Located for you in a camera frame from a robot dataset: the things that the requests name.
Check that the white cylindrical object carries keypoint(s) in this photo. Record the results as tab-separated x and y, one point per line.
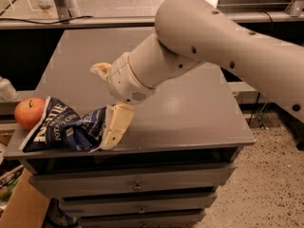
7	90

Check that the blue potato chip bag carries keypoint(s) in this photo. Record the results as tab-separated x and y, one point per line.
61	127

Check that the brown cardboard box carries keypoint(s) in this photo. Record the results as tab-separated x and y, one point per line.
27	207

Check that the grey metal rail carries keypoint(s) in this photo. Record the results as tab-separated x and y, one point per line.
86	22

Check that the grey drawer cabinet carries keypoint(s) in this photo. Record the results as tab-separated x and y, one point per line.
178	149

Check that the red apple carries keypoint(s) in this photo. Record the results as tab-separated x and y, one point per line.
29	112

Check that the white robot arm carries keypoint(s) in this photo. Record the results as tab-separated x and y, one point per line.
189	33

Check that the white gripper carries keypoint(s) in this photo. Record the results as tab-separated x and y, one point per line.
123	79

